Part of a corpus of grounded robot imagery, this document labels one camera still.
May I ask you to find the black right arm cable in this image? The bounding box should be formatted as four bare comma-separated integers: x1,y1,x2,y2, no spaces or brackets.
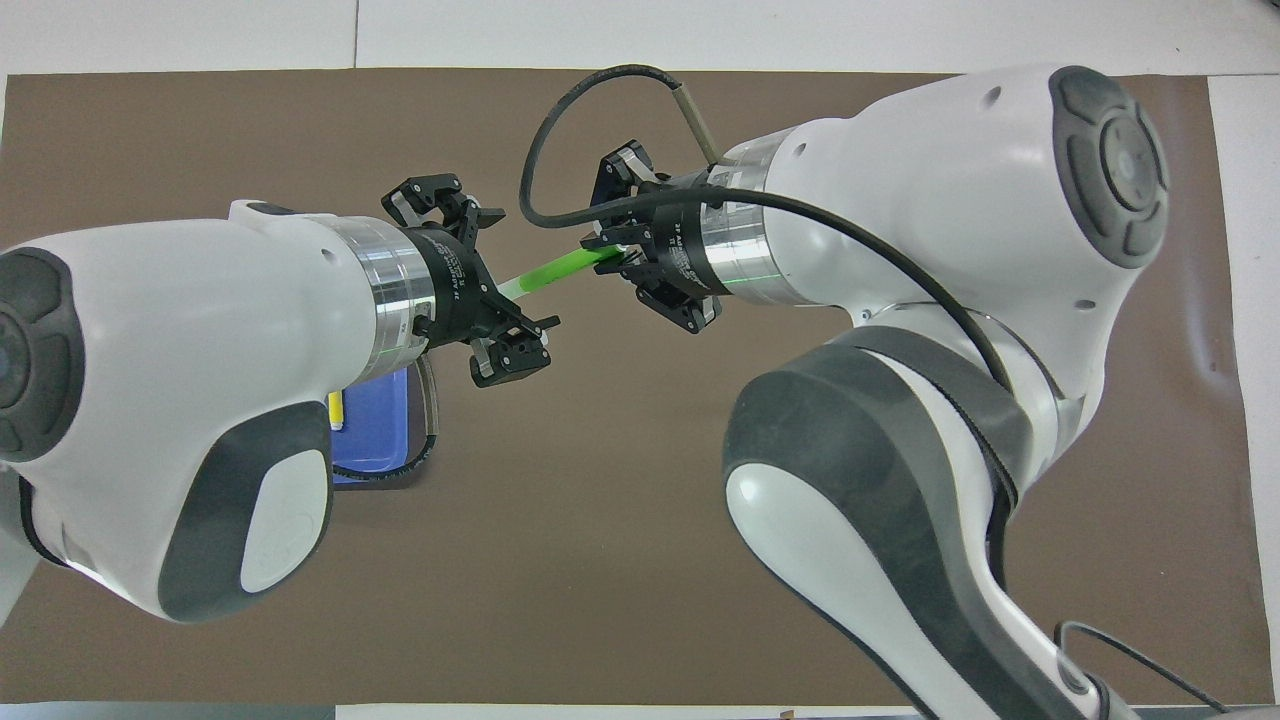
519,64,1231,715

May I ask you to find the brown table mat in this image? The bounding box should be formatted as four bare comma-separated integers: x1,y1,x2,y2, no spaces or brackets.
0,68,1251,706

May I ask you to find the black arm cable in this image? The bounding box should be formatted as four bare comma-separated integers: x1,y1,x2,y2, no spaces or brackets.
375,355,442,489
519,64,1231,715

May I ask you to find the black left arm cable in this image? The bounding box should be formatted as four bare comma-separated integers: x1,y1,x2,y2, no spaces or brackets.
375,355,442,489

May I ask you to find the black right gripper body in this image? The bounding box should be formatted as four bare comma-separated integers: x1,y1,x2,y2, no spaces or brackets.
635,190,731,298

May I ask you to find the green pen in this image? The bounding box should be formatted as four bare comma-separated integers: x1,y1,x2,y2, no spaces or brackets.
497,246,627,299

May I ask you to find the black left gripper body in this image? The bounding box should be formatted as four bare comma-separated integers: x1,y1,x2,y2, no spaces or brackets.
405,228,501,351

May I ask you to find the blue plastic tray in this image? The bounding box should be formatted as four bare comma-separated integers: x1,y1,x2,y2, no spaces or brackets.
330,365,413,488

